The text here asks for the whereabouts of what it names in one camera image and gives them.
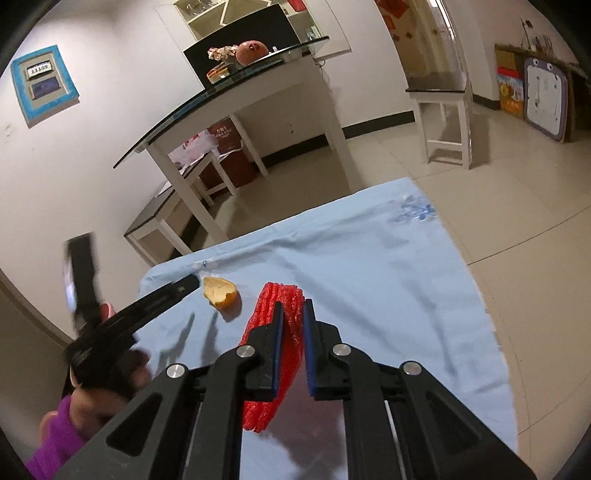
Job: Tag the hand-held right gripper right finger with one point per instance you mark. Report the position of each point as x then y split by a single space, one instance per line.
308 350

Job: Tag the black screen panel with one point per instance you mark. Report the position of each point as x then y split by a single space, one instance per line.
258 23

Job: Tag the pink flower bunch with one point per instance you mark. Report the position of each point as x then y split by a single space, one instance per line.
221 53

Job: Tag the red box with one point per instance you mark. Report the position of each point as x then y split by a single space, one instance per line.
231 161

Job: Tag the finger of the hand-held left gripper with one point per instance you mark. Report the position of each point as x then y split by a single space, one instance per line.
161 295

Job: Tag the black-top white low bench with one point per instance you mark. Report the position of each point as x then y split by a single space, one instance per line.
152 214

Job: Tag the purple framed drawing board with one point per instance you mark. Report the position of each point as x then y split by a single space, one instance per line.
545 101

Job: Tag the orange plush toy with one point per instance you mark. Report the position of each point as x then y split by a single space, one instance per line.
251 51

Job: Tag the person's left forearm purple sleeve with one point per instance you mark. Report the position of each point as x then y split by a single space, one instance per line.
53 443

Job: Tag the red paper door decoration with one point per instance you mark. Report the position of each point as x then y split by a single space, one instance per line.
392 8

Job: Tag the red foam fruit net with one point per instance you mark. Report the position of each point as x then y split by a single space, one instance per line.
263 410

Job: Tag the glass-top white table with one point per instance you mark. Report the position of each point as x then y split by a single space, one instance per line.
277 83

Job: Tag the white display cabinet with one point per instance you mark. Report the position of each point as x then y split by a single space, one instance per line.
207 25

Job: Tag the orange peel piece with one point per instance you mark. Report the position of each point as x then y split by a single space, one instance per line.
220 290

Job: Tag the black-top white stool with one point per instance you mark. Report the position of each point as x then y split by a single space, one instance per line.
438 99

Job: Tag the colourful cardboard box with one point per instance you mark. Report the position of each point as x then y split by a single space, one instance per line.
510 87

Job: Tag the light blue printed tablecloth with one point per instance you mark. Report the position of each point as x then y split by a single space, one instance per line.
360 277

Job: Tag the white pink plastic bag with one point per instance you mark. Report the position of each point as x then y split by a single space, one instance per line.
194 147

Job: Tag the person's left hand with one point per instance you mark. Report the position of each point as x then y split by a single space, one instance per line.
106 406

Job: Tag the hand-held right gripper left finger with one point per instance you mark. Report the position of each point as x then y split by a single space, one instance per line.
278 350

